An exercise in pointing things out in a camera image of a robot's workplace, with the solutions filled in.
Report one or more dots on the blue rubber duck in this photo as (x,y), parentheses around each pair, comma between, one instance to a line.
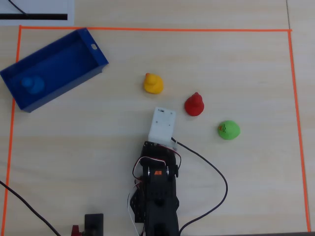
(34,86)

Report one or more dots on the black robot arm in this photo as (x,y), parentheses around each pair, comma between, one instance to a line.
(160,196)

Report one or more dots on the yellow rubber duck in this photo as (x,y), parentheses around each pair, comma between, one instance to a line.
(153,84)

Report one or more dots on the red rubber duck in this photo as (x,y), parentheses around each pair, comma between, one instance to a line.
(194,105)

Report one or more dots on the green rubber duck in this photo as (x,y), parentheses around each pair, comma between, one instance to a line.
(230,130)

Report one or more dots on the blue plastic box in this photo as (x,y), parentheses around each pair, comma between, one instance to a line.
(73,56)

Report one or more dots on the orange tape border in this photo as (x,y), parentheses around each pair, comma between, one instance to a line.
(147,29)

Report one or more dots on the black table clamp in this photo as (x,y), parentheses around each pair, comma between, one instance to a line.
(94,223)

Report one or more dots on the white paper sheet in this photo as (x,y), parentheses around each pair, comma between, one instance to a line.
(49,7)

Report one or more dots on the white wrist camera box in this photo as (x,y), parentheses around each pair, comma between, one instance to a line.
(162,125)

